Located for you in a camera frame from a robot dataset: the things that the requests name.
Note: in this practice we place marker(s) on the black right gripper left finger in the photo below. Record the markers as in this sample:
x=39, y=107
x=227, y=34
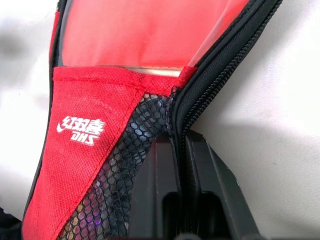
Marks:
x=155, y=190

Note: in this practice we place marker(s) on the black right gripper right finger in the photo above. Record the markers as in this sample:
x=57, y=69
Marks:
x=215, y=200

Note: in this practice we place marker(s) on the black red paddle case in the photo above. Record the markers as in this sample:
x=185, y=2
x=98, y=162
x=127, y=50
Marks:
x=75, y=170

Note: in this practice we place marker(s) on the red table tennis paddle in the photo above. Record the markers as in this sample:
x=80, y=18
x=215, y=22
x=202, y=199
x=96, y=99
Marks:
x=137, y=32

